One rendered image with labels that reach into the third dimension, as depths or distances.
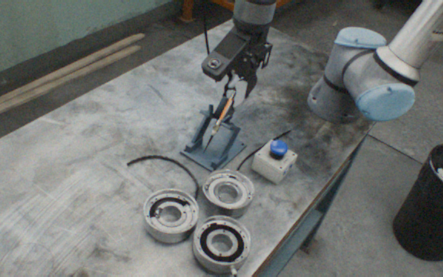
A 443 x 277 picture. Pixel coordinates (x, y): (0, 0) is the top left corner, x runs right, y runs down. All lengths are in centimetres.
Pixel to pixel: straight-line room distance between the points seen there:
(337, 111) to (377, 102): 20
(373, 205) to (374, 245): 24
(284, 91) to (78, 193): 64
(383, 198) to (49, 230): 173
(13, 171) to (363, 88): 76
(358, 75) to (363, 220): 117
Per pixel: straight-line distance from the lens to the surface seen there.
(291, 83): 129
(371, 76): 102
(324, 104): 118
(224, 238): 83
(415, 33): 100
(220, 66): 81
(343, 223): 207
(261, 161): 95
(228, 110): 93
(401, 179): 242
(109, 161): 96
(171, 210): 86
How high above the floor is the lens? 149
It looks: 42 degrees down
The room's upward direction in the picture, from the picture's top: 11 degrees clockwise
